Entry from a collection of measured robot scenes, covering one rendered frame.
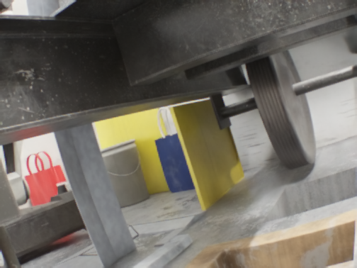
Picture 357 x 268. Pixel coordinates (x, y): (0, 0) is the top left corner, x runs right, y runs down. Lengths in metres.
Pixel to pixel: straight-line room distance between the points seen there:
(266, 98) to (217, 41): 0.44
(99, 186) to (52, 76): 0.42
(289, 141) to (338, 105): 0.70
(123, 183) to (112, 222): 0.98
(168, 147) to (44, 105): 1.31
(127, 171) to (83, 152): 1.01
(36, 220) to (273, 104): 0.98
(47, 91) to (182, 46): 0.33
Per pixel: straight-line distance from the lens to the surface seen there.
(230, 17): 0.87
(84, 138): 1.15
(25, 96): 0.81
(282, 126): 1.28
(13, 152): 1.72
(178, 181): 2.08
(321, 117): 1.97
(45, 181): 2.79
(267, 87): 1.27
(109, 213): 1.16
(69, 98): 0.90
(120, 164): 2.12
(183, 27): 0.91
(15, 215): 0.24
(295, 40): 1.16
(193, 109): 1.60
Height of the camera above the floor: 0.32
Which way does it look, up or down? 1 degrees down
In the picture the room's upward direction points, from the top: 18 degrees counter-clockwise
